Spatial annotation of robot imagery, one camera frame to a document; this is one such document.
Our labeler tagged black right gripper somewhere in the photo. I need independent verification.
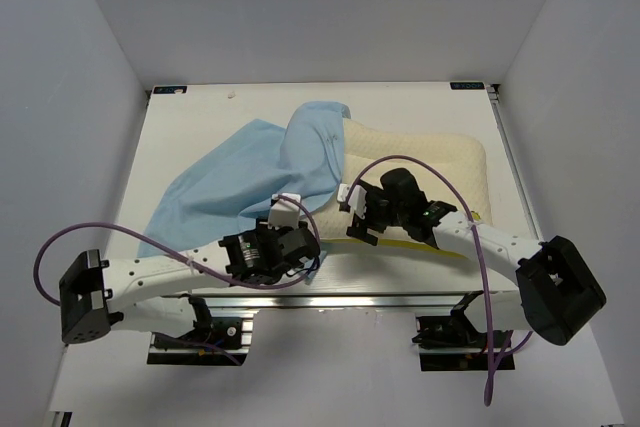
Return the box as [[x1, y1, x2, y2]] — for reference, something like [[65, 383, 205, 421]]
[[346, 184, 407, 246]]

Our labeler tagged cream quilted pillow yellow edge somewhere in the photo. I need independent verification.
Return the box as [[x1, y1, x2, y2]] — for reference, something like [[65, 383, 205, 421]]
[[313, 119, 492, 257]]

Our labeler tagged light blue pillowcase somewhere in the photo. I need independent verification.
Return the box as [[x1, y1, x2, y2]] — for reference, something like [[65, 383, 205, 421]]
[[144, 101, 351, 272]]

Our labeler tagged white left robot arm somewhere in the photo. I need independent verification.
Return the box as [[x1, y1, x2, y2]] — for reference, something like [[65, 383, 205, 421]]
[[59, 221, 321, 346]]

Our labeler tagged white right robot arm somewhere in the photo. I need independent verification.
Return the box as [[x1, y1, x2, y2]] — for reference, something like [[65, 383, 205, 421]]
[[338, 168, 607, 346]]

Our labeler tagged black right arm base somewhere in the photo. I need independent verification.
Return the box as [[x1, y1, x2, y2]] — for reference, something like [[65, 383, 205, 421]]
[[412, 291, 489, 372]]

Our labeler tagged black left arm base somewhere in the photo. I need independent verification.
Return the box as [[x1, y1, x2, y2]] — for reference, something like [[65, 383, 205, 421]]
[[147, 295, 255, 367]]

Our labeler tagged blue sticker right corner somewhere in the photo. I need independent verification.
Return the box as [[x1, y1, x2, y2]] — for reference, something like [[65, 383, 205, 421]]
[[449, 81, 485, 90]]

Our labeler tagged blue sticker corner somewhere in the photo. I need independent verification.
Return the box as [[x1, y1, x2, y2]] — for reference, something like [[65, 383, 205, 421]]
[[449, 81, 485, 90], [152, 85, 188, 95]]

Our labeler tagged blue sticker left corner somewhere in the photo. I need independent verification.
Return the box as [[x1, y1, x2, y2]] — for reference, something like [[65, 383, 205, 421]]
[[152, 85, 188, 95]]

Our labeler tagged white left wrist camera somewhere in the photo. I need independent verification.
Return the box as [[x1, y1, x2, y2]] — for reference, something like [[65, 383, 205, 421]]
[[267, 193, 301, 228]]

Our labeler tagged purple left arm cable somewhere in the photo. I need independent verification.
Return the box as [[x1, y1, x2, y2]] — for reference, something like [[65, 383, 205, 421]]
[[33, 192, 322, 306]]

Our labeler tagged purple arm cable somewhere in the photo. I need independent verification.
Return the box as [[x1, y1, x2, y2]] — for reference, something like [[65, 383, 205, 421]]
[[347, 155, 534, 407], [33, 192, 322, 306]]

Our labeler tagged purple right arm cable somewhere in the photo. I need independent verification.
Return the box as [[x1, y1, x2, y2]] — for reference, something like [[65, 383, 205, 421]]
[[347, 155, 534, 407]]

